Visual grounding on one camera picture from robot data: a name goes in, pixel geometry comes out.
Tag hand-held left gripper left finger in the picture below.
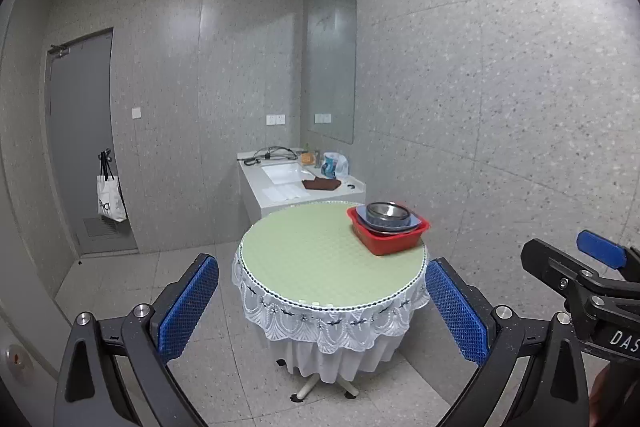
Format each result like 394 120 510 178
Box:
52 253 221 427

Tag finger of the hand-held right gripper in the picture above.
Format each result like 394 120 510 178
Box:
520 238 640 304
575 229 640 270

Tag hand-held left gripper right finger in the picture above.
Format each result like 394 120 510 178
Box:
424 257 591 427

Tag red plastic basin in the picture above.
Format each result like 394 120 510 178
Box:
347 202 431 257

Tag blue plastic plate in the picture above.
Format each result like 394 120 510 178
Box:
366 213 421 232

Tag small steel bowl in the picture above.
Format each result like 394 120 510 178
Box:
366 201 409 222

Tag door vent grille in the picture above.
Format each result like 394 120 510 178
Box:
84 217 121 238

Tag white sink counter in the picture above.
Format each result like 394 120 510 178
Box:
237 148 367 223

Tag white tote bag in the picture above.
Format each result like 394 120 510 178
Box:
96 149 127 223

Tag round table with green cloth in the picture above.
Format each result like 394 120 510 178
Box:
231 201 431 384

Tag white table base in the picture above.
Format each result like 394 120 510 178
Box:
290 374 358 403

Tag brown cloth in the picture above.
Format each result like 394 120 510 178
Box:
301 177 342 192

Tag blue and white bag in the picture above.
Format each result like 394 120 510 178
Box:
321 152 349 178

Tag grey door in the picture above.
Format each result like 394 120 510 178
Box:
46 28 138 255

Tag black cables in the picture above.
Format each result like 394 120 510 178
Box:
242 147 306 165

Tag round white wall fitting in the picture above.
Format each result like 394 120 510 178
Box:
2 342 31 380

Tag wall mirror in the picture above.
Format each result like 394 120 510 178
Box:
307 0 357 145

